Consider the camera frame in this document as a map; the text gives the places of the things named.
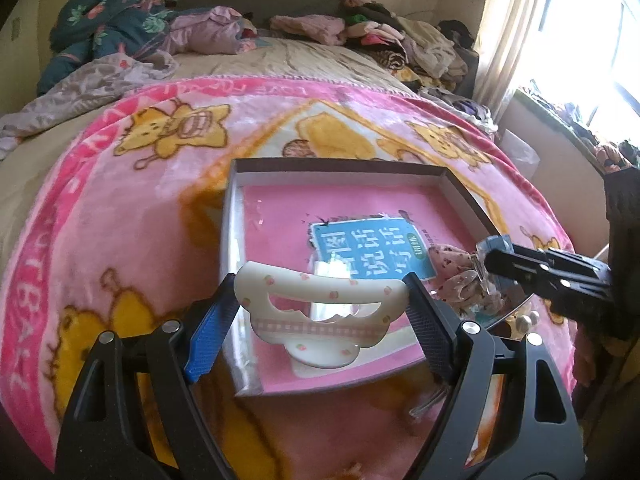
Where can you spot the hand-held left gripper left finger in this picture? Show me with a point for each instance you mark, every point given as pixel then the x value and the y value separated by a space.
pixel 205 341

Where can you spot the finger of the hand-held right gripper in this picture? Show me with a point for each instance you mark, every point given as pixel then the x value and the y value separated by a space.
pixel 530 260
pixel 575 302

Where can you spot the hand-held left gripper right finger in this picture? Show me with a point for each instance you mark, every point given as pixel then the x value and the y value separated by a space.
pixel 426 331

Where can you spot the clear plastic packet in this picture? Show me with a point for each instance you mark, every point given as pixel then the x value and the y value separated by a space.
pixel 492 250

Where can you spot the small packaged dotted item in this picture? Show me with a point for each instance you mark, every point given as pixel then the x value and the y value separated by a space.
pixel 457 270

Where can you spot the white strawberry print hair clip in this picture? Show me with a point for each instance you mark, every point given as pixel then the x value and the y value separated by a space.
pixel 310 337

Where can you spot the shallow cardboard box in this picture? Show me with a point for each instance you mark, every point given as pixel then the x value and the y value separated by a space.
pixel 345 167

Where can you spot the white plastic bag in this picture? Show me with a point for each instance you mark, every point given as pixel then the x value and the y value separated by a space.
pixel 520 147

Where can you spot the windowsill clutter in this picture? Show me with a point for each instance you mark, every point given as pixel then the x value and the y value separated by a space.
pixel 580 125

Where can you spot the pink cartoon bear blanket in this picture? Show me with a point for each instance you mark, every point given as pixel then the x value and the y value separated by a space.
pixel 125 220

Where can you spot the window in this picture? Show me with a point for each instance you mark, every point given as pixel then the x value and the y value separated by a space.
pixel 595 25

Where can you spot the beige curtain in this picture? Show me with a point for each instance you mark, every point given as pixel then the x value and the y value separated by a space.
pixel 510 35

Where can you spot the pile of clothes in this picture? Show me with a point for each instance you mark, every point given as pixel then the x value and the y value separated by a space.
pixel 405 40

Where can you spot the grey floral blanket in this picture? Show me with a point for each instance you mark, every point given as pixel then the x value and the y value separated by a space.
pixel 90 82

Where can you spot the purple garment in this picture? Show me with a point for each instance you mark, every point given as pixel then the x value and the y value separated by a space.
pixel 215 32

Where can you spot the pink garment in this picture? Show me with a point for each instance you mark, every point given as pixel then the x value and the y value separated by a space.
pixel 310 27

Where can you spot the blue floral quilt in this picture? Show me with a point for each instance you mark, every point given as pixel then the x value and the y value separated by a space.
pixel 110 30

